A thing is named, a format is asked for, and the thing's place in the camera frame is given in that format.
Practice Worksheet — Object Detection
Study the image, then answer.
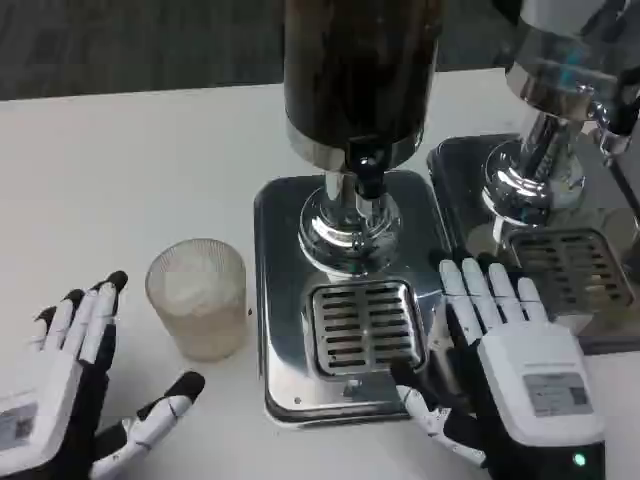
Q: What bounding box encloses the dark drink dispenser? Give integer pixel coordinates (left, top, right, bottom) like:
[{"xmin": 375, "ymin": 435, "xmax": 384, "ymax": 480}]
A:
[{"xmin": 253, "ymin": 0, "xmax": 453, "ymax": 429}]

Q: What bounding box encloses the black dispenser tap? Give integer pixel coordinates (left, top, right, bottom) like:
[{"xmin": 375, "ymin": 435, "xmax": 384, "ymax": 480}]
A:
[
  {"xmin": 601, "ymin": 63, "xmax": 640, "ymax": 138},
  {"xmin": 345, "ymin": 142, "xmax": 394, "ymax": 203}
]

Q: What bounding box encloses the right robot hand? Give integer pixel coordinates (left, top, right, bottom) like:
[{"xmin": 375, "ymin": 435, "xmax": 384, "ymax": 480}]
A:
[{"xmin": 389, "ymin": 253, "xmax": 608, "ymax": 480}]

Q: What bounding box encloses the steel drink dispenser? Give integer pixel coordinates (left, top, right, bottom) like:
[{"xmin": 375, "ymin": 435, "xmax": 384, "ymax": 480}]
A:
[{"xmin": 426, "ymin": 0, "xmax": 640, "ymax": 357}]

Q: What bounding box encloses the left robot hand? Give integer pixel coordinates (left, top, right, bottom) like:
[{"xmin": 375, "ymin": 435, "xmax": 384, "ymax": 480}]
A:
[{"xmin": 0, "ymin": 270, "xmax": 207, "ymax": 480}]

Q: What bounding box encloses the steel drip tray grid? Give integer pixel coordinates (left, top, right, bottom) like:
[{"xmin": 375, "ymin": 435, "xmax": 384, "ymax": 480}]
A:
[
  {"xmin": 506, "ymin": 228, "xmax": 636, "ymax": 317},
  {"xmin": 305, "ymin": 279, "xmax": 429, "ymax": 379}
]

